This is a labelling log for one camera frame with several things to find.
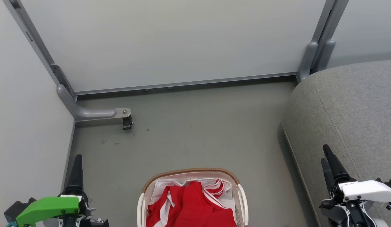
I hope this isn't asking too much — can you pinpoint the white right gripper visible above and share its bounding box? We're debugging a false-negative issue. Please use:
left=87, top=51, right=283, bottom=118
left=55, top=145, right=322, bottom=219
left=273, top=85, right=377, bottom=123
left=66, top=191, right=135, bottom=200
left=320, top=144, right=391, bottom=205

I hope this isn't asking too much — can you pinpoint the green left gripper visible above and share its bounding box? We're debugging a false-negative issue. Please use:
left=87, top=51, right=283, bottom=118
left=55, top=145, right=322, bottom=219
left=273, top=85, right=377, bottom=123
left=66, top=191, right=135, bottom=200
left=16, top=154, right=89, bottom=227

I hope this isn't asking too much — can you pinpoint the red and white garment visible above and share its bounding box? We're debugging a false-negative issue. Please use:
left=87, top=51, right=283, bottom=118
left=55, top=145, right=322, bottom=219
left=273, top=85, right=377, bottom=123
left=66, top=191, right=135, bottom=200
left=146, top=179, right=237, bottom=227

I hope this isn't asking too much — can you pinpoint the grey fabric sofa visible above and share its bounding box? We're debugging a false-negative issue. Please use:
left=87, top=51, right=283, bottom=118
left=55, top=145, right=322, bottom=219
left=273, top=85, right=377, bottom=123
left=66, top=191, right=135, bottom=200
left=282, top=60, right=391, bottom=227

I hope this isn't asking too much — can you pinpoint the black round right gripper motor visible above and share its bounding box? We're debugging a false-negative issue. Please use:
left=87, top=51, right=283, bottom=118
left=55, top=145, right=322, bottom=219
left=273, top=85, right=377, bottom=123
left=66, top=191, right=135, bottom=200
left=375, top=178, right=391, bottom=191

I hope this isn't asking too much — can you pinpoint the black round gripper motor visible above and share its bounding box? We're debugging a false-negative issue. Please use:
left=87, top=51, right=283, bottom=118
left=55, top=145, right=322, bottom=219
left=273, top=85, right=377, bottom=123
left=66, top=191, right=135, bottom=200
left=375, top=178, right=391, bottom=191
left=4, top=198, right=37, bottom=223

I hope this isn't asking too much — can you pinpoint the grey partition foot with caster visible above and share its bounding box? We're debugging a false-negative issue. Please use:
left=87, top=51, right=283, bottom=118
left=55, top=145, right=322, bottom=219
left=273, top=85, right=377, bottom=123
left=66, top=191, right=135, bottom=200
left=56, top=84, right=133, bottom=130

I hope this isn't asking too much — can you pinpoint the black round left gripper motor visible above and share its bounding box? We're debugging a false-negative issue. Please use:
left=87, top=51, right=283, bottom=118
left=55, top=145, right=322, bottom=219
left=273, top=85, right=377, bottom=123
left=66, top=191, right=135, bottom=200
left=4, top=198, right=37, bottom=223

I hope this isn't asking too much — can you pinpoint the white laundry basket brown rim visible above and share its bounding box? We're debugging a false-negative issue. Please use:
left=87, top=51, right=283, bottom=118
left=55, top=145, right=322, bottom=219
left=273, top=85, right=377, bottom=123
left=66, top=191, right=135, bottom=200
left=137, top=167, right=249, bottom=227

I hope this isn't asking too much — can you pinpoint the grey double partition post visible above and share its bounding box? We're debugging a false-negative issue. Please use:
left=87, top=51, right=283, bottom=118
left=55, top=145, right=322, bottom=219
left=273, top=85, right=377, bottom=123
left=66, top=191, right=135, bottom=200
left=296, top=0, right=350, bottom=83

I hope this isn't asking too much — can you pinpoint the grey partition bottom rail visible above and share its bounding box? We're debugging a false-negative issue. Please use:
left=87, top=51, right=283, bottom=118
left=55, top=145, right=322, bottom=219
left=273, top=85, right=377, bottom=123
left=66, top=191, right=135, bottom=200
left=74, top=72, right=299, bottom=95

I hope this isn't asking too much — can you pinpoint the grey slanted partition post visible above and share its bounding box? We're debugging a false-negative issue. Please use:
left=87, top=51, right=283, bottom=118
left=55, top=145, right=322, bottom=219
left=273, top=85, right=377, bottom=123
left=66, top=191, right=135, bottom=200
left=3, top=0, right=77, bottom=102

